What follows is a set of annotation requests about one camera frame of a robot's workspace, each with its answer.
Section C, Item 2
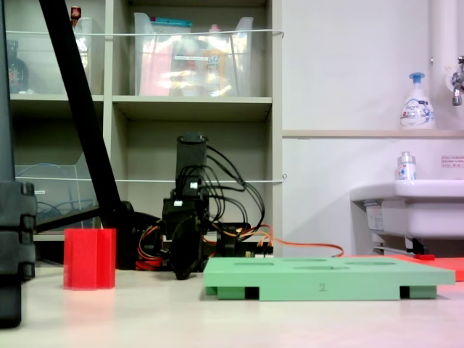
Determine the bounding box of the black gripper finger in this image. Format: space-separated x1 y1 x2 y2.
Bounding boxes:
186 217 204 277
170 217 191 281

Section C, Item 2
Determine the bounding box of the red cross columnar block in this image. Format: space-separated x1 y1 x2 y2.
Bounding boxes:
63 227 117 291

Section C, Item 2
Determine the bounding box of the green shape sorting board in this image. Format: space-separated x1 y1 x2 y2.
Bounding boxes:
202 256 457 302

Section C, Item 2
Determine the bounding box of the beige shelf unit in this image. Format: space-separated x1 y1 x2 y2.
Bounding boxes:
0 0 284 269

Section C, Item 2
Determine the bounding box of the clear storage bin with supplies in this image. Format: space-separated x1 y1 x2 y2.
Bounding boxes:
133 12 254 98

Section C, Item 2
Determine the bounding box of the pink package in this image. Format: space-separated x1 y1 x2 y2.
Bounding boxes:
139 39 173 97

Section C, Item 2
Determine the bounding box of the orange labelled bottle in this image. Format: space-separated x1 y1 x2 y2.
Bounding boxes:
202 23 228 97

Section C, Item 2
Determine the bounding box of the white sink label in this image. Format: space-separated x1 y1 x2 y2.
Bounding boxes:
365 202 385 232

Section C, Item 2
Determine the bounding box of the teal topped package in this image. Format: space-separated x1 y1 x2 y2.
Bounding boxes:
150 16 193 33

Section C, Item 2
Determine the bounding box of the clear plastic container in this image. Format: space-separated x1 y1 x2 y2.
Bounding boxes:
5 16 94 96

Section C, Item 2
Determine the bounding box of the dark glass bottle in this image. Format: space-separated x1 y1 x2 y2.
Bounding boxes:
6 39 30 94

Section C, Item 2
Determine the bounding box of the white sink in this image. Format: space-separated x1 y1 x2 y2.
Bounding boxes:
349 179 464 241

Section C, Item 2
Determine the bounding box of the small clear sanitizer bottle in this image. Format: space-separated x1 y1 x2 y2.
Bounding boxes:
396 151 418 181

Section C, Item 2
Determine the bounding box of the white pump soap bottle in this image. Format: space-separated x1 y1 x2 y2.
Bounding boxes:
399 71 436 131

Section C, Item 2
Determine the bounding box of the metal faucet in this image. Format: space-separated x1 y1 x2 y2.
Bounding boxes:
444 54 464 107

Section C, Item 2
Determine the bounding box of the circuit board with wires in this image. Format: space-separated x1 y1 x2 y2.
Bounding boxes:
244 249 276 260

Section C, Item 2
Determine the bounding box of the long black cable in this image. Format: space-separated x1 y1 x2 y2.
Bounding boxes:
202 144 266 236

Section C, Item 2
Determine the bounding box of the orange wire loop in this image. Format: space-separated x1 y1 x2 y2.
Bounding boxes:
270 235 345 259

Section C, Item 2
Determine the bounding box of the clear bin with blue cables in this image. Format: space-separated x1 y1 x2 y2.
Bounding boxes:
14 152 102 236

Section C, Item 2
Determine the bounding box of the black camera tripod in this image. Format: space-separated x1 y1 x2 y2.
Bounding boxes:
34 0 160 271

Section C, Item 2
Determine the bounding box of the sink mounting bracket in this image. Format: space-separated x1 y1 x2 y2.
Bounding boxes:
372 235 431 257

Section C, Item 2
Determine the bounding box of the pink text wall sign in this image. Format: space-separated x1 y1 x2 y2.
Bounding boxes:
440 154 464 169

